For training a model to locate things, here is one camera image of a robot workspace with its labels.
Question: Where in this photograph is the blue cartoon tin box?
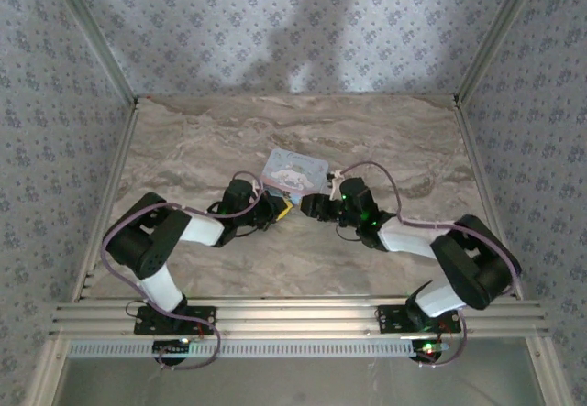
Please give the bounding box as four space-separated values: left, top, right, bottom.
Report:
259 148 332 197

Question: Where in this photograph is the right controller board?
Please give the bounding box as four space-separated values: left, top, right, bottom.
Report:
411 340 454 362

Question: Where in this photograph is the controller board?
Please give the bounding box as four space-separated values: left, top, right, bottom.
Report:
411 340 454 362
151 338 193 357

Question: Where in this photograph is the left controller board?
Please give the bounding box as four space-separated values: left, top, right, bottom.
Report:
151 338 193 357

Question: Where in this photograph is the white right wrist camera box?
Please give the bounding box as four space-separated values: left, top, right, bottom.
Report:
326 170 346 197

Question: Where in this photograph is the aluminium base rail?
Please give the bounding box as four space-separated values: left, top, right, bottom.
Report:
49 299 549 336

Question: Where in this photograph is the aluminium table side rail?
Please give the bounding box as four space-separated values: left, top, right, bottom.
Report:
452 98 525 301
71 102 140 304

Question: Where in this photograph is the grey slotted cable duct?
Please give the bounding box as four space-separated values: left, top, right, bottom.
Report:
67 338 417 360

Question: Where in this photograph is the aluminium corner post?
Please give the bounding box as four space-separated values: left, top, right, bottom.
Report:
455 0 548 105
48 0 139 105

